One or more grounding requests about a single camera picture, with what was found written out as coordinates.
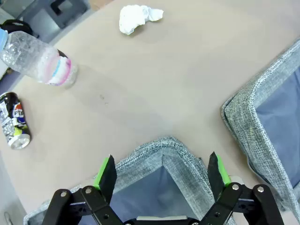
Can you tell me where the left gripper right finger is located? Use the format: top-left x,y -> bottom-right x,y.
199,151 -> 285,225

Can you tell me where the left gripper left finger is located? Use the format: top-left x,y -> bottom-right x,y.
42,154 -> 125,225

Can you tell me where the black crushed soda can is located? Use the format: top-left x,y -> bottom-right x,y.
0,91 -> 31,150

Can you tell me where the clear plastic water bottle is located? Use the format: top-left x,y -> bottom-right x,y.
0,28 -> 78,89

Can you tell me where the white paper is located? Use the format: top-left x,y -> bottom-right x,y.
119,4 -> 165,36

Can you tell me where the grey fabric basket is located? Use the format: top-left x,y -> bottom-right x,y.
22,135 -> 237,225
221,38 -> 300,211

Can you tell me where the grey plastic stool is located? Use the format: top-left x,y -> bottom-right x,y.
22,0 -> 94,30

